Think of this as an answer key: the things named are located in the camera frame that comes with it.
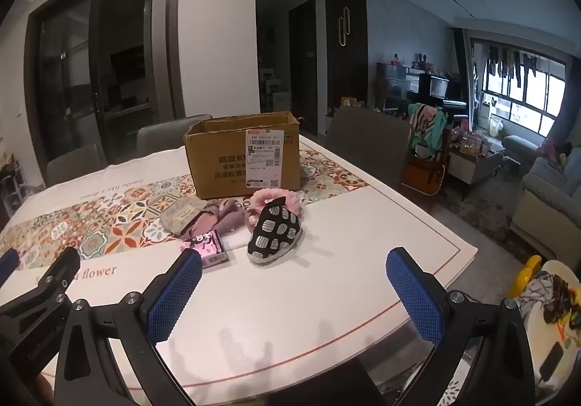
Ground beige fabric pouch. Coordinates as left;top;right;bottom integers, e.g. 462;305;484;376
159;198;210;235

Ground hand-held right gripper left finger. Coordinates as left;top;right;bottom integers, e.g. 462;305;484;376
54;247;203;406

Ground shoe rack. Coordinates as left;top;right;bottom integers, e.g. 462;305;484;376
0;152;23;218

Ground hanging dark clothes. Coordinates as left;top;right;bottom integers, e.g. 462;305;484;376
483;46;552;89

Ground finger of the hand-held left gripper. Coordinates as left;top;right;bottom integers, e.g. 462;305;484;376
0;248;21;283
0;246;81;338

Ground large window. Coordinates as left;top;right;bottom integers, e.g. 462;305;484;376
470;38;573;137

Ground pink packet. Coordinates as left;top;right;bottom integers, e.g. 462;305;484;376
178;230;230;269

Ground printed white cloth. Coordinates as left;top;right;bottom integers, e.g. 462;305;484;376
513;260;581;389

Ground brown cardboard box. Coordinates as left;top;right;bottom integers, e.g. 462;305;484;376
183;111;302;200

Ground light grey sofa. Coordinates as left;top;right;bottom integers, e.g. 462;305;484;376
501;134;581;258

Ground colourful clothes pile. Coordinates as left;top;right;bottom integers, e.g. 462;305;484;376
407;103;448;159

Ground black display cabinet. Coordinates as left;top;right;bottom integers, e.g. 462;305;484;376
376;62;418;111

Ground low coffee table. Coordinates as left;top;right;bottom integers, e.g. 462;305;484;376
447;134;507;186

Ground purple cloth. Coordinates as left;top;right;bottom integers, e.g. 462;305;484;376
179;201;249;239

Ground white fuzzy cloth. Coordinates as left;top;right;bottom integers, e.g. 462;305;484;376
222;231;255;252

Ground small black device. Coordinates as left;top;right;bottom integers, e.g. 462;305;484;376
539;341;565;382

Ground patterned table runner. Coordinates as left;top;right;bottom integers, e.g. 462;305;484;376
0;147;370;259

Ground dark glass sliding door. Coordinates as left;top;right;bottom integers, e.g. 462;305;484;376
25;0;187;175

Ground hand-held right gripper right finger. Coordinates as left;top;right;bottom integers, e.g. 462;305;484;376
386;246;537;406

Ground black piano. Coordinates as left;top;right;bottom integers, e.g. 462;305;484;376
406;72;468;116

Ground grey dining chair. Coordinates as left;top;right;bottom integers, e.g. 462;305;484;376
326;106;415;193
135;114;213;159
44;143;109;186

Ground looped wall lamp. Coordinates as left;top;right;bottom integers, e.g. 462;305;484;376
338;7;352;46

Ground yellow child chair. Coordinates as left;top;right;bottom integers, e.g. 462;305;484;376
507;254;543;298

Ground black patterned slipper sock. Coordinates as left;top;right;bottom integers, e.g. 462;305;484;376
246;199;304;264

